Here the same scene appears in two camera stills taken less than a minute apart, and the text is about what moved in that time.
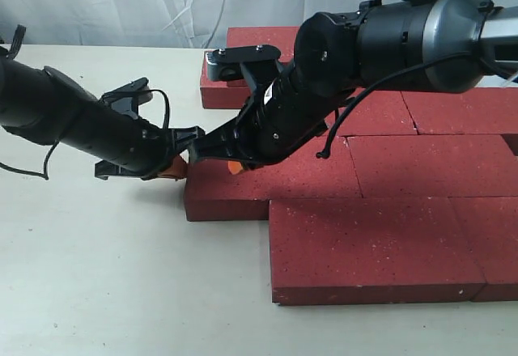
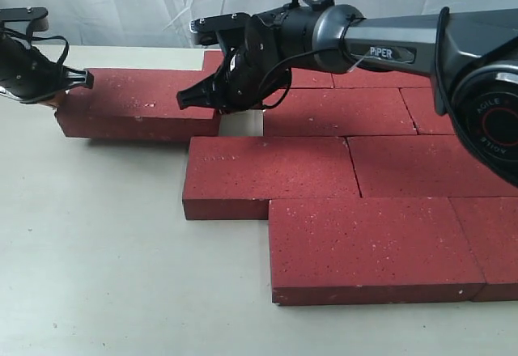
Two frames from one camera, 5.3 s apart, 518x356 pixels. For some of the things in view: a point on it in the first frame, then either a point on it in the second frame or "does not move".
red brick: (376, 112) does not move
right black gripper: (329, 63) → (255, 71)
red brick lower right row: (434, 166) does not move
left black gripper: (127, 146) → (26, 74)
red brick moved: (214, 192) does not move
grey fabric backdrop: (193, 7) does not move
